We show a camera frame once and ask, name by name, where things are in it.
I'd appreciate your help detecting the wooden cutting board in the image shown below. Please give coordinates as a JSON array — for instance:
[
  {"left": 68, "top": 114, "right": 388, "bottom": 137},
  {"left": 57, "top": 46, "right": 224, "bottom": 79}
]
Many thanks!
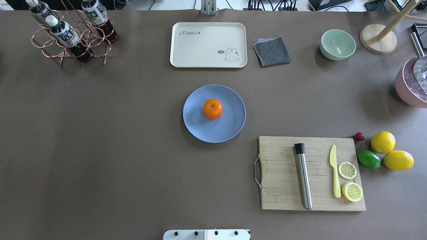
[{"left": 258, "top": 136, "right": 366, "bottom": 212}]

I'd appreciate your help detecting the lower lemon slice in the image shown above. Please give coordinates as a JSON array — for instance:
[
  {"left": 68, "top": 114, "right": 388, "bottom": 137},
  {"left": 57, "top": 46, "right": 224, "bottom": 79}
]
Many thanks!
[{"left": 341, "top": 182, "right": 363, "bottom": 202}]

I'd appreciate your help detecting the tea bottle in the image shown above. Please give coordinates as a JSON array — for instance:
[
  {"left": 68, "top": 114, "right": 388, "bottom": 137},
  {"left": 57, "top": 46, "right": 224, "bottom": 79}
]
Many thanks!
[
  {"left": 81, "top": 0, "right": 119, "bottom": 42},
  {"left": 26, "top": 0, "right": 56, "bottom": 28},
  {"left": 45, "top": 15, "right": 92, "bottom": 63}
]

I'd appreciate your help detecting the grey folded cloth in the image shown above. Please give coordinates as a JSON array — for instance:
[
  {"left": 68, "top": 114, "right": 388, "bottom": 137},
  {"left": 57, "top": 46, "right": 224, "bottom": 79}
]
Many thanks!
[{"left": 252, "top": 36, "right": 291, "bottom": 67}]

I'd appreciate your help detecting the upper whole lemon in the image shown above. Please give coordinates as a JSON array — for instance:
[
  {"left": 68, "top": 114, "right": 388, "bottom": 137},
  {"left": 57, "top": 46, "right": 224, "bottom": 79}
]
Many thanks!
[{"left": 371, "top": 131, "right": 396, "bottom": 154}]

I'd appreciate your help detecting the copper wire bottle rack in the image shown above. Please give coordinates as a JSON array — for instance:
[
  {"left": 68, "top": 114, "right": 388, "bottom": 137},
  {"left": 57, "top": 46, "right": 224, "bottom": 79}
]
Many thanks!
[{"left": 31, "top": 0, "right": 116, "bottom": 65}]

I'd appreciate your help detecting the lower whole lemon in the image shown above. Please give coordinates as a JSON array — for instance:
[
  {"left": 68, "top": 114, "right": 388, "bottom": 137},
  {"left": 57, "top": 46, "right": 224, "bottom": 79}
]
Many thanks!
[{"left": 383, "top": 150, "right": 414, "bottom": 171}]

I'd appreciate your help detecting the wooden stand with round base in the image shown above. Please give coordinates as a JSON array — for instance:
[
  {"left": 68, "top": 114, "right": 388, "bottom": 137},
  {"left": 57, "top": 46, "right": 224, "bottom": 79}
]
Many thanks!
[{"left": 360, "top": 0, "right": 427, "bottom": 54}]

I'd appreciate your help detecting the cream rabbit tray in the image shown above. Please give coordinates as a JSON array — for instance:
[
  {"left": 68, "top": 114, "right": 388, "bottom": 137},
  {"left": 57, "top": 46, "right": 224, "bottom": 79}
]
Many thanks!
[{"left": 169, "top": 22, "right": 248, "bottom": 68}]

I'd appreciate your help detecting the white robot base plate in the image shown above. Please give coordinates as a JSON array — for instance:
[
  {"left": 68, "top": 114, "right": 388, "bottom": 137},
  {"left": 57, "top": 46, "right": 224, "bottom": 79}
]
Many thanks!
[{"left": 163, "top": 228, "right": 251, "bottom": 240}]

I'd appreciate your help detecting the green lime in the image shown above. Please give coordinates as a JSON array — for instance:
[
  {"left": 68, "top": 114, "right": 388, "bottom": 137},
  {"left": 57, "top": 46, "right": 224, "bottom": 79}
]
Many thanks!
[{"left": 357, "top": 150, "right": 381, "bottom": 169}]

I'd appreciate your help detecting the mint green bowl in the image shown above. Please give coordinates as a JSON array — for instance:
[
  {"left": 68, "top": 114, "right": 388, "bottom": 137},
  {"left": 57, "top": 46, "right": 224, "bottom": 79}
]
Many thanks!
[{"left": 320, "top": 29, "right": 356, "bottom": 61}]

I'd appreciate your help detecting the right rear tea bottle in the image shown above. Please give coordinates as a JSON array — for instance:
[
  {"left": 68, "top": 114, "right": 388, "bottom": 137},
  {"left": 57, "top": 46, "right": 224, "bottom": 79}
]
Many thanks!
[{"left": 81, "top": 0, "right": 119, "bottom": 42}]

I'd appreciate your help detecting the left rear tea bottle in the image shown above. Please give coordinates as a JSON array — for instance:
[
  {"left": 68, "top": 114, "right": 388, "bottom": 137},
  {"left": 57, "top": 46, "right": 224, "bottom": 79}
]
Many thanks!
[{"left": 26, "top": 0, "right": 56, "bottom": 28}]

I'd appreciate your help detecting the blue round plate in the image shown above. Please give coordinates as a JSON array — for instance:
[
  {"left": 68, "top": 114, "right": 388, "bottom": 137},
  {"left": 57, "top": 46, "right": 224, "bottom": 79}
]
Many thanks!
[{"left": 183, "top": 84, "right": 247, "bottom": 143}]

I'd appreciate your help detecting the red strawberry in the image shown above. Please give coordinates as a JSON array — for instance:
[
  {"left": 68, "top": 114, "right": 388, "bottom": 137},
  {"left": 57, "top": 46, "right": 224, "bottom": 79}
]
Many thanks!
[{"left": 352, "top": 132, "right": 365, "bottom": 141}]

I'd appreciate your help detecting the front tea bottle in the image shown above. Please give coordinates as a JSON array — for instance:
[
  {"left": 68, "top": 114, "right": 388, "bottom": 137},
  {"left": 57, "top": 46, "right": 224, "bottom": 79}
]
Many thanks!
[{"left": 45, "top": 15, "right": 92, "bottom": 63}]

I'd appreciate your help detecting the lemon slice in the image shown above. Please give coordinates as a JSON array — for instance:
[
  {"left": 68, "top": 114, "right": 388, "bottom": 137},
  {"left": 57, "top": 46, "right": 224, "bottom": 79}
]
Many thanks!
[
  {"left": 338, "top": 161, "right": 357, "bottom": 180},
  {"left": 341, "top": 182, "right": 363, "bottom": 202}
]

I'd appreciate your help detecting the yellow plastic knife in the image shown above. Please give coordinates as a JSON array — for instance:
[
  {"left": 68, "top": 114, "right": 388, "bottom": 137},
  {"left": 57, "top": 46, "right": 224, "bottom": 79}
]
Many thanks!
[{"left": 329, "top": 145, "right": 341, "bottom": 198}]

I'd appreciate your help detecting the whole lemon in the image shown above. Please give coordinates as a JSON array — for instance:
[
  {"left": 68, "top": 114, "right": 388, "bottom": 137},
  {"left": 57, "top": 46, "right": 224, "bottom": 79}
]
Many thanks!
[
  {"left": 371, "top": 131, "right": 396, "bottom": 154},
  {"left": 383, "top": 150, "right": 414, "bottom": 171}
]

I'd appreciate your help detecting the pink bowl of ice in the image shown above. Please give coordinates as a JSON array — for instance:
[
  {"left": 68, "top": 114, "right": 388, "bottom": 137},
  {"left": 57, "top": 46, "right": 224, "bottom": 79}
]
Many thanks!
[{"left": 395, "top": 57, "right": 427, "bottom": 108}]

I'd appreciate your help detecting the orange fruit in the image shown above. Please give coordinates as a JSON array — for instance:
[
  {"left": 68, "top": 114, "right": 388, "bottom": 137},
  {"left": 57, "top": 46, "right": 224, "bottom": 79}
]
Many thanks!
[{"left": 202, "top": 99, "right": 223, "bottom": 120}]

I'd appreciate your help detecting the metal ice scoop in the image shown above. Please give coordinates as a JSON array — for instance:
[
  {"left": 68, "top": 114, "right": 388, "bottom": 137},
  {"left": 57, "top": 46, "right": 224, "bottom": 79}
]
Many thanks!
[{"left": 410, "top": 32, "right": 427, "bottom": 94}]

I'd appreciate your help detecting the upper lemon slice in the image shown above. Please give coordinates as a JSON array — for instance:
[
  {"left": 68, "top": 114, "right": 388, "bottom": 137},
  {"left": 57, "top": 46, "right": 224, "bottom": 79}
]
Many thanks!
[{"left": 338, "top": 161, "right": 357, "bottom": 180}]

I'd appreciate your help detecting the steel muddler black tip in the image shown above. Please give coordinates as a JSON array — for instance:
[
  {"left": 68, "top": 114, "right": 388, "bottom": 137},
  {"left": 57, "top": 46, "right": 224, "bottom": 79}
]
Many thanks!
[{"left": 294, "top": 143, "right": 313, "bottom": 210}]

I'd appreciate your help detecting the aluminium frame post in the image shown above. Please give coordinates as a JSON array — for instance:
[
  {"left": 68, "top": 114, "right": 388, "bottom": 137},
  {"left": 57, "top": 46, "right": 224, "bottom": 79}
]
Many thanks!
[{"left": 201, "top": 0, "right": 217, "bottom": 16}]

